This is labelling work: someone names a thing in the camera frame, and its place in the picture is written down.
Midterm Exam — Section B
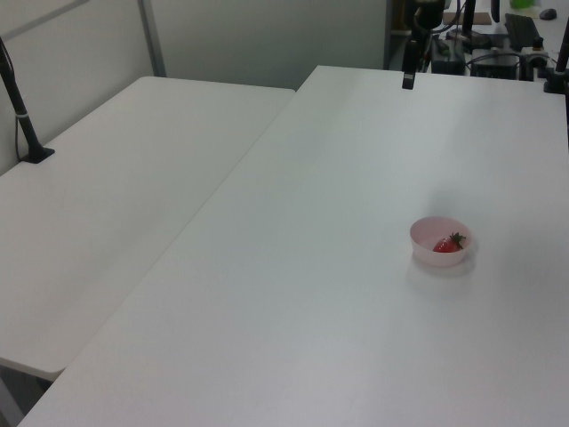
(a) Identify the red strawberry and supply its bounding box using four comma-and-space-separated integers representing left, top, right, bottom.
432, 231, 467, 254

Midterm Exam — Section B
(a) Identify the pink plastic bowl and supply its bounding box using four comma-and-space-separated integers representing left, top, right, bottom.
409, 215, 473, 268

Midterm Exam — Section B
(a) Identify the black hanging bar device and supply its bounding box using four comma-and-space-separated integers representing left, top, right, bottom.
401, 38, 420, 91

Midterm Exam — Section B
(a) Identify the dark box with green part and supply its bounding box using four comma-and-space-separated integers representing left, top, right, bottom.
432, 40, 466, 75

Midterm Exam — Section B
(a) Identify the black equipment box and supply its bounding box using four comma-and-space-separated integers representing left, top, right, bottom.
469, 52, 522, 79

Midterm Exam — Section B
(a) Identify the brown flat board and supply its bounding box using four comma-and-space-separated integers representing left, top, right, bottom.
444, 12, 491, 26

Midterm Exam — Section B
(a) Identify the black keyboard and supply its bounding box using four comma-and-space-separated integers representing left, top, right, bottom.
503, 12, 541, 52

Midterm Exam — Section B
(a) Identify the black curved mount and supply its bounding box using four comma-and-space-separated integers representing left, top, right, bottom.
410, 0, 446, 42

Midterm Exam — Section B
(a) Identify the black camera stand with base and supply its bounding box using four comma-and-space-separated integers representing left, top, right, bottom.
0, 35, 57, 166

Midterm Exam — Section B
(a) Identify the black clamp camera stand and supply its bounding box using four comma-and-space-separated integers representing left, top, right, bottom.
541, 34, 569, 95

